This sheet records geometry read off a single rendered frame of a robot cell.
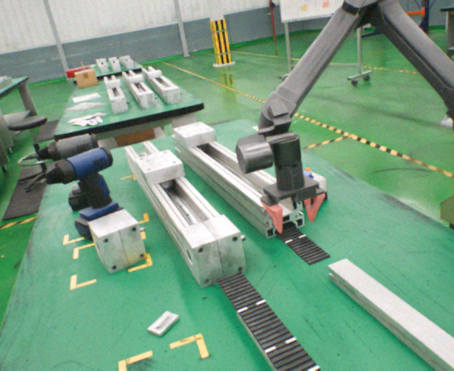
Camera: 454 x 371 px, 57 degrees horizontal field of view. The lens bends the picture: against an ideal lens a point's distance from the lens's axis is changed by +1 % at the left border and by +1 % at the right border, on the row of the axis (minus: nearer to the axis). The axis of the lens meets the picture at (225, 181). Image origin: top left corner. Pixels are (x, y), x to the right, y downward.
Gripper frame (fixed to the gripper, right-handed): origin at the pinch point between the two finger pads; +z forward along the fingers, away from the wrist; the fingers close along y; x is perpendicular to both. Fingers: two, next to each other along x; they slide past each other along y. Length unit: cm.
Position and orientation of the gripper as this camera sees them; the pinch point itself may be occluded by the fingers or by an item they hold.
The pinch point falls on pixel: (295, 223)
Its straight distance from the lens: 92.0
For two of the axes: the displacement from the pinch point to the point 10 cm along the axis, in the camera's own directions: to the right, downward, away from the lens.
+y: -9.2, 2.8, -2.8
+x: 3.6, 3.0, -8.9
